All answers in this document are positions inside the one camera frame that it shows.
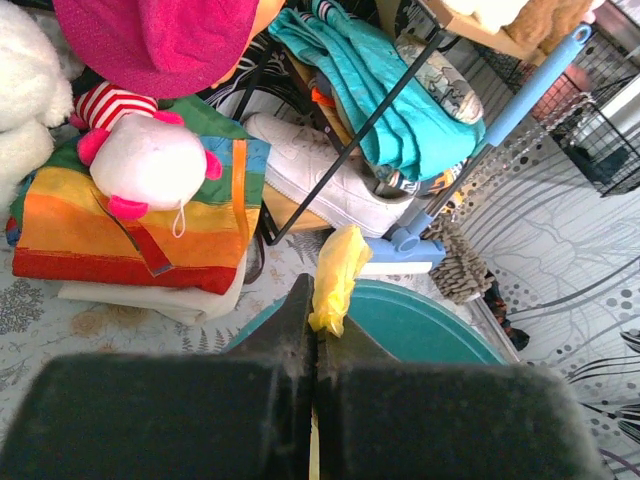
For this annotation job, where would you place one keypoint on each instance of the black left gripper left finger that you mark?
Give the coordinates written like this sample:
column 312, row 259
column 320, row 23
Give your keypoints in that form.
column 241, row 414

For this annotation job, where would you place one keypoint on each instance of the teal plastic trash bin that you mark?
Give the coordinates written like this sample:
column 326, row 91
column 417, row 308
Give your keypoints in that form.
column 385, row 323

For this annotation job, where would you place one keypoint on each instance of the teal folded cloth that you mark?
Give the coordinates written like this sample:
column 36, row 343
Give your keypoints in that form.
column 414, row 135

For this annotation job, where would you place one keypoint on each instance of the yellow plastic trash bag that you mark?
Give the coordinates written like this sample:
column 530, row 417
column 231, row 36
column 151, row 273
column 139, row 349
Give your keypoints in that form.
column 340, row 261

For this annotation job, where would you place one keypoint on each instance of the magenta hanging cloth bag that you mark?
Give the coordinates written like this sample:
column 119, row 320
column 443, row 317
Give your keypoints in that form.
column 164, row 48

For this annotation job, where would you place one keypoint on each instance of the white fluffy sheep plush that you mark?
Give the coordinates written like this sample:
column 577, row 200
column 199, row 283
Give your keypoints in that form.
column 35, row 97

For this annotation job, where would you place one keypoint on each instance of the black wire basket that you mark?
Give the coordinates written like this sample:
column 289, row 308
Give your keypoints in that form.
column 588, row 114

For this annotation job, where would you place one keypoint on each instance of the grey chenille duster mop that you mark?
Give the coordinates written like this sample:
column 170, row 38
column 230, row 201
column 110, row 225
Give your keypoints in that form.
column 462, row 276

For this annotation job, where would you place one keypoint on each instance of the black orange patterned item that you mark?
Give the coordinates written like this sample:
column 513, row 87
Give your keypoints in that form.
column 498, row 307

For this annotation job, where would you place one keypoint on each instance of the grey patterned pouch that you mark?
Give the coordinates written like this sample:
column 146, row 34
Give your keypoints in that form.
column 441, row 80

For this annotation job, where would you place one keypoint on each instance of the pink white plush doll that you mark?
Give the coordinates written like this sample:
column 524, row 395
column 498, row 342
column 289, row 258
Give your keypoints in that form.
column 142, row 158

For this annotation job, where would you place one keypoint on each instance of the colourful folded cloth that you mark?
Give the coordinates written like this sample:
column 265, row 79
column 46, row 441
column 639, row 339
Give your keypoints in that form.
column 66, row 234

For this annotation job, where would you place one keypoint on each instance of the brown teddy bear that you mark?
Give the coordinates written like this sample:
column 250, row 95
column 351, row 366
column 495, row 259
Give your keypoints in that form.
column 542, row 24

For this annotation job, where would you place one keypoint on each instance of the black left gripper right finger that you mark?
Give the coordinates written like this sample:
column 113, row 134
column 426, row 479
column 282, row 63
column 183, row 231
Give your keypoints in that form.
column 382, row 418

